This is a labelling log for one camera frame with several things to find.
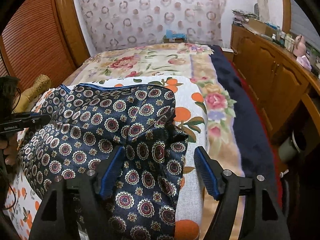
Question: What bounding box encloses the navy patterned silk shirt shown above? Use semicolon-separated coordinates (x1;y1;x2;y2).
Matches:
19;83;188;239

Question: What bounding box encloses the person left hand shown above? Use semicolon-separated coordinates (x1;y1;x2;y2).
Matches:
0;133;18;166

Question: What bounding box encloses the navy blue bed sheet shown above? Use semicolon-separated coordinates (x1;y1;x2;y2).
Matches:
210;45;278;196

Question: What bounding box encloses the orange fruit print blanket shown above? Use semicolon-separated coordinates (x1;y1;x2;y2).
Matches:
3;76;209;240

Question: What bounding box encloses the brown louvered wooden wardrobe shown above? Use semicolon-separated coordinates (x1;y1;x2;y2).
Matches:
1;0;90;90

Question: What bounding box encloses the floral beige bed blanket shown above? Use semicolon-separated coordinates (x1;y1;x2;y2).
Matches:
64;43;244;239

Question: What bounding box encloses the wooden sideboard cabinet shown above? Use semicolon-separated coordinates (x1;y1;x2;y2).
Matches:
231;24;319;142

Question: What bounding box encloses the box with blue items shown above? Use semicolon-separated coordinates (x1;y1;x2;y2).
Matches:
163;30;187;43

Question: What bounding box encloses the pink tissue pack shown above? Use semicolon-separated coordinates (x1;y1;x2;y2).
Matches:
296;55;312;71

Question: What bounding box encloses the cardboard box on sideboard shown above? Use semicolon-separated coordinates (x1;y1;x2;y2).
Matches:
245;18;277;37

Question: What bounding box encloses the pink circle pattern curtain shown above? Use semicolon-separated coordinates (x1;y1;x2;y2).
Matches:
78;0;227;53

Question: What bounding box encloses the pink thermos jug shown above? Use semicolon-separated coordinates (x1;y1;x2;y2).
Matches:
293;35;306;57

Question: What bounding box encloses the grey window roller blind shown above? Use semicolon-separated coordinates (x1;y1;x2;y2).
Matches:
290;0;319;51

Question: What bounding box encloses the beige side curtain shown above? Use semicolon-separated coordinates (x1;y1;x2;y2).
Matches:
252;0;271;23

